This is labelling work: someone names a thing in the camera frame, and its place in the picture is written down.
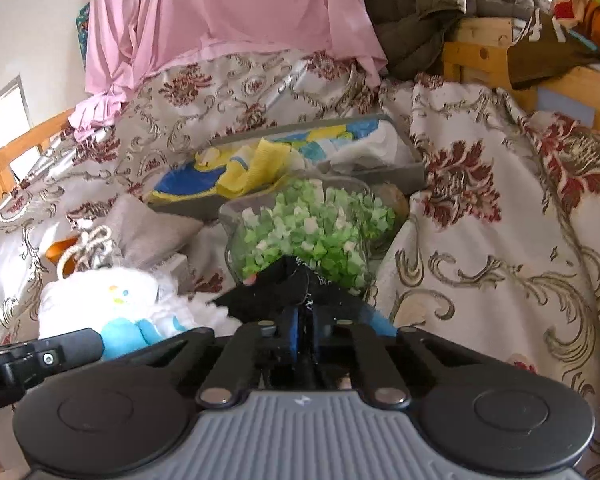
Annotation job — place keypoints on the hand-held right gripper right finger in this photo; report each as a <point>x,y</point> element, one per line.
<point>312,330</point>

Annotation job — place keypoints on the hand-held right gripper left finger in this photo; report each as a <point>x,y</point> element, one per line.
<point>291,330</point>

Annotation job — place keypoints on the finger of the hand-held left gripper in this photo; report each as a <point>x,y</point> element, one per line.
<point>55,347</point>

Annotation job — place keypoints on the dark navy cloth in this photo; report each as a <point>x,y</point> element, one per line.
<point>290,280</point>

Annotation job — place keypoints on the grey cloth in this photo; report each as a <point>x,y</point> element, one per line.
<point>150,230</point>

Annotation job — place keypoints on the yellow cloth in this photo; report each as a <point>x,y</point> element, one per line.
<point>260,170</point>

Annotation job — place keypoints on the grey tray with cartoon print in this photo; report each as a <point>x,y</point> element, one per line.
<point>380,175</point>

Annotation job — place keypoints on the white knitted cloth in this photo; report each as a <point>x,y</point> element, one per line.
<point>375,145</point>

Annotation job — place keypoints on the white plush toy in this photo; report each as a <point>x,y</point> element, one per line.
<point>110,295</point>

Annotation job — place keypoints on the glass jar of green stars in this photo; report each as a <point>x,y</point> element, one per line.
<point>305,230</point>

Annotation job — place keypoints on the small cardboard box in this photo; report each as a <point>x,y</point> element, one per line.
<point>177,267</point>

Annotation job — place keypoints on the cork jar lid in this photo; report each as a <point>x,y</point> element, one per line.
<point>397,200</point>

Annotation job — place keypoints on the floral satin blanket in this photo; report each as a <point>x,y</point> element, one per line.
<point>480,260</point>

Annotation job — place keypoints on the window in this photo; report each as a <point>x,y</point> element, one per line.
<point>5,115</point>

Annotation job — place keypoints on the pink sheet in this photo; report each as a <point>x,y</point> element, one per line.
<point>205,10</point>

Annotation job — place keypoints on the brown puffer jacket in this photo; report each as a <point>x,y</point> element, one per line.
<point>420,10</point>

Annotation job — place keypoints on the olive printed cloth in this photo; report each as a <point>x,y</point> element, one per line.
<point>540,60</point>

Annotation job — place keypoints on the colourful patchwork cloth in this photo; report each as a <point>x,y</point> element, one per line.
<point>595,15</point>

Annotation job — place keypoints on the wooden bed rail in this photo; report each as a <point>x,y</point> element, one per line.
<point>10,160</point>

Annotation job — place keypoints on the teal wall poster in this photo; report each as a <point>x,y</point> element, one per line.
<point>82,35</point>

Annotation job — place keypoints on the wooden bunk frame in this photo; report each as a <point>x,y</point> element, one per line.
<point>480,55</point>

